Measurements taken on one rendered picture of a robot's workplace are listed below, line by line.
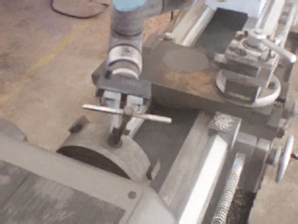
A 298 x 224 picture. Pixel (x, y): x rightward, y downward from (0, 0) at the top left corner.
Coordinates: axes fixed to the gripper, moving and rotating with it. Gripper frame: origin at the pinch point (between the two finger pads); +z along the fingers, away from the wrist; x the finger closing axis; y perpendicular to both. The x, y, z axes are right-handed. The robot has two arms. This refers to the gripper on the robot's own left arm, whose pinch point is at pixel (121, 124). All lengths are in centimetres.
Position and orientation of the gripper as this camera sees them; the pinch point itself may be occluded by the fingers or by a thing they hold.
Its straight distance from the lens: 90.7
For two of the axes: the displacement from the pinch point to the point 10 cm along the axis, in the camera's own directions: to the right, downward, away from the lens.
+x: 9.5, 1.9, 2.3
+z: -0.1, 8.0, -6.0
